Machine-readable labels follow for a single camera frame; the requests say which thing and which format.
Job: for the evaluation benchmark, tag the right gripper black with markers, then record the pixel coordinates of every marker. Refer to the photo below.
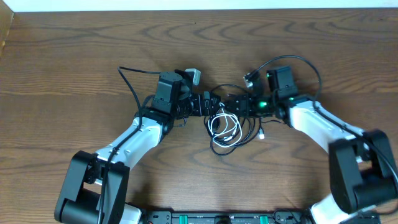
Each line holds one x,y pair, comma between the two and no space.
233,104

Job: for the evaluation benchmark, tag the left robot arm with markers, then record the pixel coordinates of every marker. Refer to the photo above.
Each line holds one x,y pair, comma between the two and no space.
95,186

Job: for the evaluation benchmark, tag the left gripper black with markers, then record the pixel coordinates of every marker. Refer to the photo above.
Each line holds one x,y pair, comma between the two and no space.
206,104

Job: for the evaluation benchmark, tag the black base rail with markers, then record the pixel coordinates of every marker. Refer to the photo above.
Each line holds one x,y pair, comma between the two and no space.
281,216

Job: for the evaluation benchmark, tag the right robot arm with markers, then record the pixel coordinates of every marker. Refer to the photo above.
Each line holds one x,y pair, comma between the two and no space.
363,173

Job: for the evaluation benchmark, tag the cardboard box edge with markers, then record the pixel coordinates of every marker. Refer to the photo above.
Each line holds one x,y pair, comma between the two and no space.
6,19

